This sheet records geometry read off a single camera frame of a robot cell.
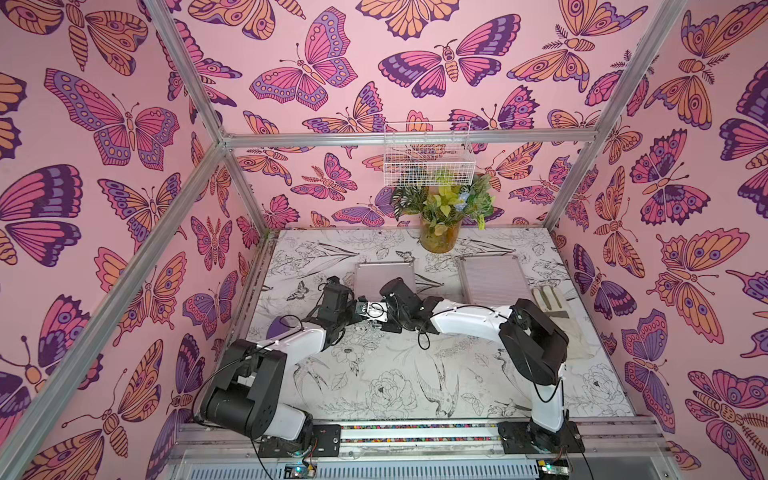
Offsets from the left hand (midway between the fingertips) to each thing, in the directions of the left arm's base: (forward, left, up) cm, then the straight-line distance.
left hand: (360, 305), depth 94 cm
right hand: (-1, -7, +1) cm, 8 cm away
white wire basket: (+45, -24, +21) cm, 55 cm away
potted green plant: (+24, -26, +19) cm, 40 cm away
